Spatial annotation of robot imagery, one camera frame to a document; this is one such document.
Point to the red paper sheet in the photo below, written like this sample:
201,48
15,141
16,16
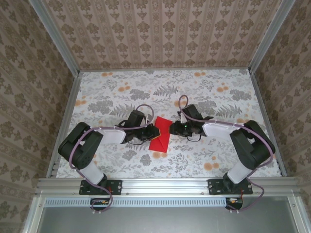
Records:
161,145

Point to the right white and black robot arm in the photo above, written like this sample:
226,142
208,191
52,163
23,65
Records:
245,150

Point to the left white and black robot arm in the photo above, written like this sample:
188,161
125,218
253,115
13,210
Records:
85,155

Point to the grey metal sheet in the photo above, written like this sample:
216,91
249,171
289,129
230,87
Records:
165,221

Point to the floral patterned table cover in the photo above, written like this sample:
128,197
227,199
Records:
194,82

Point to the small black electronics board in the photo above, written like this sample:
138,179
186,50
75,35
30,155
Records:
97,206
236,205

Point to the wide aluminium cross rail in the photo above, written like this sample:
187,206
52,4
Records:
165,185

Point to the thin aluminium rail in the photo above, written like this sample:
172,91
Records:
165,70

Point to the aluminium side rail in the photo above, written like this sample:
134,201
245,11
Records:
66,121
268,121

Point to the aluminium upright post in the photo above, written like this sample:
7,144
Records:
270,36
57,36

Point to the aluminium lower frame rail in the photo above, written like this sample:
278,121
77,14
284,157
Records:
298,216
32,216

